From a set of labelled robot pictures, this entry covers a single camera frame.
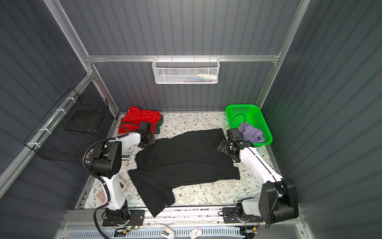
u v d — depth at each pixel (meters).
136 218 0.72
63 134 0.71
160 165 0.89
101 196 0.79
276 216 0.41
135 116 1.11
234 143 0.67
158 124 1.11
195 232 0.69
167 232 0.68
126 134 0.67
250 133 0.99
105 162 0.53
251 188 0.83
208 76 0.87
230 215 0.74
